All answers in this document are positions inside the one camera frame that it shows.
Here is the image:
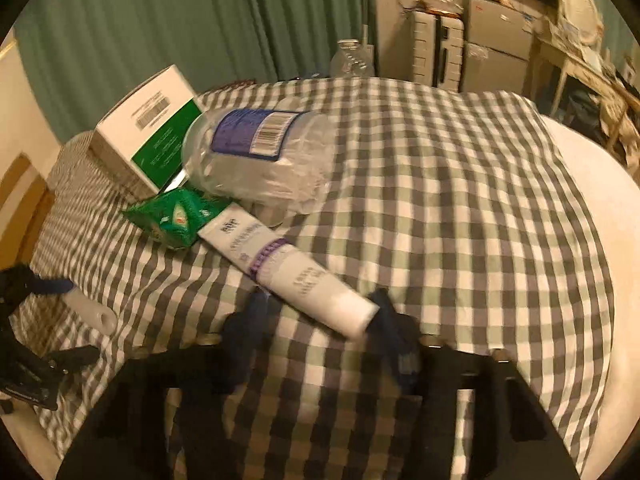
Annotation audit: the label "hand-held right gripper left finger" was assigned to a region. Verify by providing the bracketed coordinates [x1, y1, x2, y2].
[55, 290, 273, 480]

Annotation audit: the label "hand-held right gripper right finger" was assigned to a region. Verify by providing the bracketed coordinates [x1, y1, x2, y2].
[367, 287, 583, 480]

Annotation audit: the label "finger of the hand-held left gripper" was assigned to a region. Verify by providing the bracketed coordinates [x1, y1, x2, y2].
[47, 345, 101, 374]
[0, 265, 77, 306]

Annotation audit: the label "small white tube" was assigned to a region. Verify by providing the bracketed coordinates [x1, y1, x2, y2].
[62, 290, 119, 336]

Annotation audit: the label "white cream tube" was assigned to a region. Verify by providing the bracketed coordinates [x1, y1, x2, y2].
[197, 207, 379, 341]

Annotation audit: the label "large brown cardboard box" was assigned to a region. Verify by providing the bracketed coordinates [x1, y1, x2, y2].
[0, 152, 54, 271]

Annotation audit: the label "checked bedsheet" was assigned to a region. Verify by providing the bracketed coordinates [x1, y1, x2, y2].
[10, 77, 616, 480]

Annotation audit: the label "green snack packet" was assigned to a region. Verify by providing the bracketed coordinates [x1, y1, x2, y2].
[122, 187, 234, 251]

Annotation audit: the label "clear plastic bottle blue label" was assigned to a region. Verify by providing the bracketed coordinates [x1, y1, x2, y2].
[180, 107, 342, 222]

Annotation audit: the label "white and green box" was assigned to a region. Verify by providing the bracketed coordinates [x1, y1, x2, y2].
[89, 64, 206, 197]

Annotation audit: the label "white bedding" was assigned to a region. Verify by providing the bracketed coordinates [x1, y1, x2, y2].
[537, 115, 640, 480]

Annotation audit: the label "clear large water jug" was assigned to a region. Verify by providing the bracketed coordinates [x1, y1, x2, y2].
[330, 39, 376, 80]

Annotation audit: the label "wide teal curtain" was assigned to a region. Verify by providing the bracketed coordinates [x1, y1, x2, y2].
[12, 0, 376, 147]

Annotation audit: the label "white suitcase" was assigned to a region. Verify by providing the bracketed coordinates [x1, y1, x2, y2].
[410, 10, 469, 92]

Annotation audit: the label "grey two-door fridge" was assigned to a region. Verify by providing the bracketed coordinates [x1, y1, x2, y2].
[460, 0, 544, 95]

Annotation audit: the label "wooden chair with clothes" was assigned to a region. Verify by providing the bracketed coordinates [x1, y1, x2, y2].
[595, 75, 640, 177]

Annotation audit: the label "cream dressing table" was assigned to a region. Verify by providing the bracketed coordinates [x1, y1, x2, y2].
[530, 35, 640, 127]

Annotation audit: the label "plastic bags on suitcase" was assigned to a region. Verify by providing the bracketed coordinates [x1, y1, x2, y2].
[400, 0, 469, 17]

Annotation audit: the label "white oval vanity mirror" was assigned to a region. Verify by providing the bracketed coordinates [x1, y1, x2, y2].
[555, 0, 601, 44]

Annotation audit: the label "narrow teal curtain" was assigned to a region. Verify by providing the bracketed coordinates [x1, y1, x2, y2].
[597, 0, 640, 68]

